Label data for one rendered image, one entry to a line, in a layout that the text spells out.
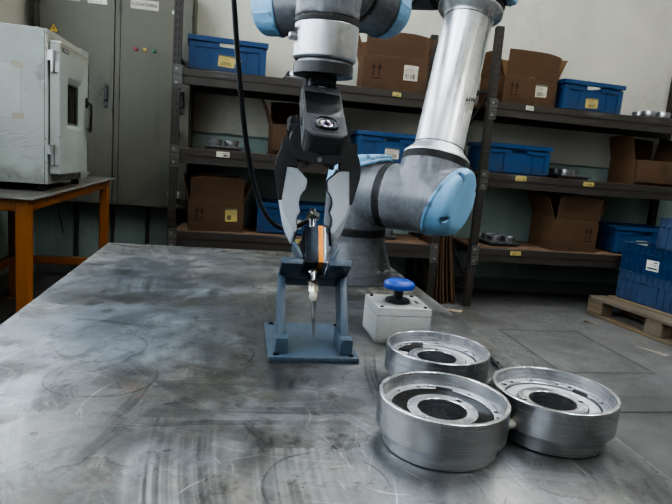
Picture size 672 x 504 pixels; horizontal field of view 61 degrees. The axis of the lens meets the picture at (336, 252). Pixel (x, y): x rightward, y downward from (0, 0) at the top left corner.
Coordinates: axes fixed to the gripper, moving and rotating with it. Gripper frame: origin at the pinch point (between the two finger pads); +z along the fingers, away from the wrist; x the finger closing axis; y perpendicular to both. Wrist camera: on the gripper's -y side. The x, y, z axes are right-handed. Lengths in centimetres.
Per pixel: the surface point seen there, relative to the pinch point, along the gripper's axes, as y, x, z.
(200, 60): 329, 40, -64
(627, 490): -33.2, -20.4, 12.8
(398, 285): 0.2, -11.3, 5.7
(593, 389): -22.9, -23.7, 9.3
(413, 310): -1.4, -13.1, 8.4
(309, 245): -2.3, 0.6, 0.9
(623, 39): 387, -296, -125
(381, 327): -1.5, -9.2, 10.7
